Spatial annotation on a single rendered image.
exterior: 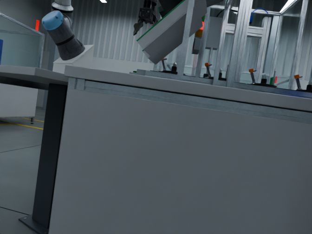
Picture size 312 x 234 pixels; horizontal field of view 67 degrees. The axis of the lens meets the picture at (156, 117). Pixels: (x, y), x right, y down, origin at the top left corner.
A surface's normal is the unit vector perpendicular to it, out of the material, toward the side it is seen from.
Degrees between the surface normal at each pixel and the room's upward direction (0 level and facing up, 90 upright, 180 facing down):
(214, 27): 90
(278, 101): 90
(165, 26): 90
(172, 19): 90
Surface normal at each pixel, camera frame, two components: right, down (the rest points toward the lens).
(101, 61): -0.21, 0.01
